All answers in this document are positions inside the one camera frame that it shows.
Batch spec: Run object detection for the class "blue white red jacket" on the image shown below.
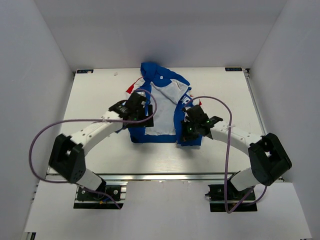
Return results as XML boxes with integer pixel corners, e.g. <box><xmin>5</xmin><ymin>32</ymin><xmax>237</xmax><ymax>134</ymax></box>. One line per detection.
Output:
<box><xmin>126</xmin><ymin>62</ymin><xmax>203</xmax><ymax>147</ymax></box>

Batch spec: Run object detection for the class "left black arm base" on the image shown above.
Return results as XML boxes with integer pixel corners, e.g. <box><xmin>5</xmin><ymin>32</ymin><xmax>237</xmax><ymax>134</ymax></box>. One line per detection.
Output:
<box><xmin>73</xmin><ymin>181</ymin><xmax>127</xmax><ymax>210</ymax></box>

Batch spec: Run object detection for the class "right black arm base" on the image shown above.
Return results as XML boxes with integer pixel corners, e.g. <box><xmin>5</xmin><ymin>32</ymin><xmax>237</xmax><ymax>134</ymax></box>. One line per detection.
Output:
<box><xmin>203</xmin><ymin>183</ymin><xmax>258</xmax><ymax>213</ymax></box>

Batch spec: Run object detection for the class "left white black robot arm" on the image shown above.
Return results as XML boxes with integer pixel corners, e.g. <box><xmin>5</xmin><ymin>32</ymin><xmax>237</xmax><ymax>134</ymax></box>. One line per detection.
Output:
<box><xmin>49</xmin><ymin>89</ymin><xmax>157</xmax><ymax>200</ymax></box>

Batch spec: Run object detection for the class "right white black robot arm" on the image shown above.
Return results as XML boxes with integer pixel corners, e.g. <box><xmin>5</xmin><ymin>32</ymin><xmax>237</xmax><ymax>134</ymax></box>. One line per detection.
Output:
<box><xmin>181</xmin><ymin>105</ymin><xmax>292</xmax><ymax>200</ymax></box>

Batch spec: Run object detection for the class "right blue corner sticker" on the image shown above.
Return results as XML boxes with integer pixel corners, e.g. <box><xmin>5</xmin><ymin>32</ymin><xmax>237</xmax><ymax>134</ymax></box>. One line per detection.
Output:
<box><xmin>224</xmin><ymin>67</ymin><xmax>243</xmax><ymax>72</ymax></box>

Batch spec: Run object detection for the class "blue corner sticker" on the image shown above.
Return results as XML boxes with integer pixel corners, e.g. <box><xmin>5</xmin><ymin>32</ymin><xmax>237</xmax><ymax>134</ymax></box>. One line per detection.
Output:
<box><xmin>76</xmin><ymin>69</ymin><xmax>94</xmax><ymax>74</ymax></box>
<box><xmin>224</xmin><ymin>67</ymin><xmax>243</xmax><ymax>72</ymax></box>

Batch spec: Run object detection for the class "left blue corner sticker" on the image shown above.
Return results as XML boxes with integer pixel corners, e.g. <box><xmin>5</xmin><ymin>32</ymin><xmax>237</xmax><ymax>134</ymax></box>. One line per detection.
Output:
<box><xmin>76</xmin><ymin>69</ymin><xmax>94</xmax><ymax>74</ymax></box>

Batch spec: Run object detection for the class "aluminium table rail frame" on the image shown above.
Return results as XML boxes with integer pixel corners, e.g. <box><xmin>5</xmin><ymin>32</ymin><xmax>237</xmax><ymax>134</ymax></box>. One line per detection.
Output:
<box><xmin>61</xmin><ymin>67</ymin><xmax>265</xmax><ymax>180</ymax></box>

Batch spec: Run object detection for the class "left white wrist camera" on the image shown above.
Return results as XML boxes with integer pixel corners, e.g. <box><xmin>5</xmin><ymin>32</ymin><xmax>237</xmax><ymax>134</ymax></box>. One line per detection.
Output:
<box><xmin>137</xmin><ymin>91</ymin><xmax>147</xmax><ymax>98</ymax></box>

